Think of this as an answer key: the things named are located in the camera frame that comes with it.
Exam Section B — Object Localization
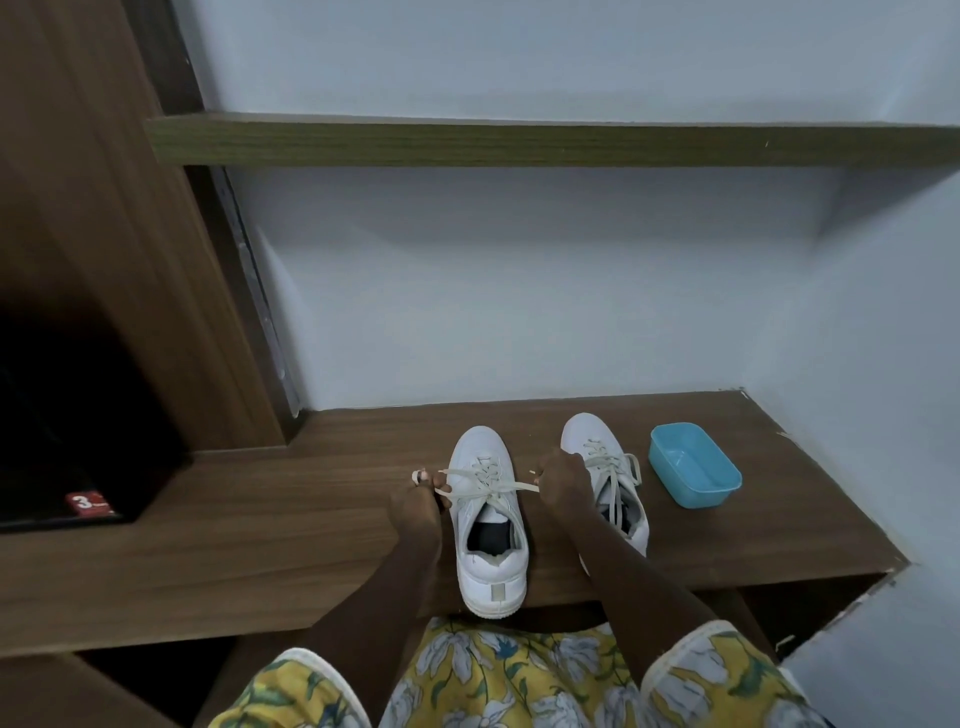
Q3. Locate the person's right hand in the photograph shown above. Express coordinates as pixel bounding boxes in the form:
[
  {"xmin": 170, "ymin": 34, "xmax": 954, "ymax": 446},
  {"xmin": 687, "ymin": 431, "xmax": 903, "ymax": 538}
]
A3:
[{"xmin": 532, "ymin": 447, "xmax": 598, "ymax": 526}]

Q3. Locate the person's right forearm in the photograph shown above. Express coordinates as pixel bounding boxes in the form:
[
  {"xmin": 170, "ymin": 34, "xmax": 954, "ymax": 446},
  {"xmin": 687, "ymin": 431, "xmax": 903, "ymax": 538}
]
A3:
[{"xmin": 569, "ymin": 509, "xmax": 725, "ymax": 684}]

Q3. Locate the wooden wall shelf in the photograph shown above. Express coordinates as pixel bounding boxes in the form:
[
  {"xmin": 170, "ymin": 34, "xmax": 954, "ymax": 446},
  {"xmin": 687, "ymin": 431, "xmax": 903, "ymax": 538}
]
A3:
[{"xmin": 146, "ymin": 112, "xmax": 960, "ymax": 169}]

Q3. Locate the person's left hand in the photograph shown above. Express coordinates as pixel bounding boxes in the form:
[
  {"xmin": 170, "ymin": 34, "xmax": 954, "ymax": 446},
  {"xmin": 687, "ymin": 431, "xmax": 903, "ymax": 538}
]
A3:
[{"xmin": 386, "ymin": 468, "xmax": 455, "ymax": 558}]

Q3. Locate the blue plastic basket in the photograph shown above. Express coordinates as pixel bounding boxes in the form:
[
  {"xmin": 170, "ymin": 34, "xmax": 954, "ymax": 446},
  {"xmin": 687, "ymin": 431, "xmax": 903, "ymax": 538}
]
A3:
[{"xmin": 647, "ymin": 422, "xmax": 744, "ymax": 511}]

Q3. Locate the person's left forearm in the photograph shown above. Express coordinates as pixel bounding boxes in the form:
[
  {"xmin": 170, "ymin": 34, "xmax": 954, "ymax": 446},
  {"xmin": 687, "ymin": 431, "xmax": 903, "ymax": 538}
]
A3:
[{"xmin": 299, "ymin": 536, "xmax": 444, "ymax": 699}]

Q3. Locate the white sneaker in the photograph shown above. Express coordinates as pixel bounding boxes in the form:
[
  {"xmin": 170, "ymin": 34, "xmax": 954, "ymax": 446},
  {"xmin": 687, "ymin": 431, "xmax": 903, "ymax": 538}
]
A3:
[
  {"xmin": 447, "ymin": 425, "xmax": 531, "ymax": 620},
  {"xmin": 560, "ymin": 412, "xmax": 651, "ymax": 579}
]

